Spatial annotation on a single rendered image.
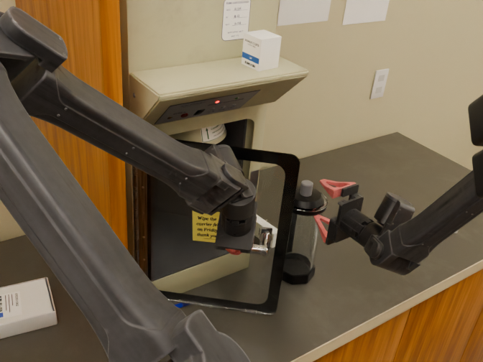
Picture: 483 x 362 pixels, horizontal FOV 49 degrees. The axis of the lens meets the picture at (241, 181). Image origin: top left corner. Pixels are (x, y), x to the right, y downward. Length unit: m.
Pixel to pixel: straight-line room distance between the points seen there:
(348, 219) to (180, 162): 0.51
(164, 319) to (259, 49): 0.63
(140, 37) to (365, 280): 0.84
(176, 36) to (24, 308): 0.67
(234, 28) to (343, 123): 1.09
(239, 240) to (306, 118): 1.03
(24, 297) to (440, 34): 1.79
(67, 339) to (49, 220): 0.79
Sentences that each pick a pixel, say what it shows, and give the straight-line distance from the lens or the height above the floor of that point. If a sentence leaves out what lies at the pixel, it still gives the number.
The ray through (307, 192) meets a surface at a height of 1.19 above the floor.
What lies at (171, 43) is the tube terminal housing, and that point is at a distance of 0.99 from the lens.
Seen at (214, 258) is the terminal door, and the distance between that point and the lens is 1.12.
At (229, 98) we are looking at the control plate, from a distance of 0.99.
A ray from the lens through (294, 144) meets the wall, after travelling 1.93.
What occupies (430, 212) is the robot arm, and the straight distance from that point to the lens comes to 0.99.
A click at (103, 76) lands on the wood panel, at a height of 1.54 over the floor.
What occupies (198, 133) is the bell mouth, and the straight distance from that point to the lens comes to 1.12.
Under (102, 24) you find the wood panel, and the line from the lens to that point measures 0.82.
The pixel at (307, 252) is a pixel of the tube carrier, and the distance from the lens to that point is 1.31.
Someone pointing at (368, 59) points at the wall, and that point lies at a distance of 2.03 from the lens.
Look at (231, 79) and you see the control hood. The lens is 0.95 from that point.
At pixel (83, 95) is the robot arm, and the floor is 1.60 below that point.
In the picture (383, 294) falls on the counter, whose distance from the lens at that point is 1.41.
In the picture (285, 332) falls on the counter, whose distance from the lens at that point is 1.25.
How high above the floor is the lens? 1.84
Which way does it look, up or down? 31 degrees down
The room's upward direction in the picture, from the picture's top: 5 degrees clockwise
